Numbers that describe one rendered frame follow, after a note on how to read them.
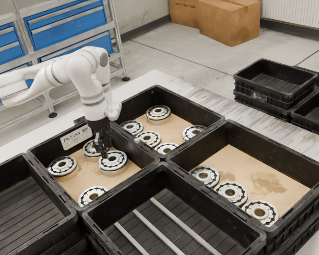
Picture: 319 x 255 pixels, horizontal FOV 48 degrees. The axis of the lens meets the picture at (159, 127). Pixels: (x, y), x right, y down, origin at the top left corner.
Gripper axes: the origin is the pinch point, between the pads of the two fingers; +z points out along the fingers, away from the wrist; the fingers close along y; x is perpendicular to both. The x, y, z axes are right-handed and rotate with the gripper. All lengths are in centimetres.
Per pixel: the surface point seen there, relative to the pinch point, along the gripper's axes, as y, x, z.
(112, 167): 0.8, 0.8, 7.3
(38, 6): -180, -93, -1
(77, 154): -11.0, -15.9, 10.5
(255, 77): -124, 66, 44
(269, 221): 25, 49, 7
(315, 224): 17, 64, 19
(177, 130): -23.0, 21.8, 10.3
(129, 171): -0.1, 5.9, 10.5
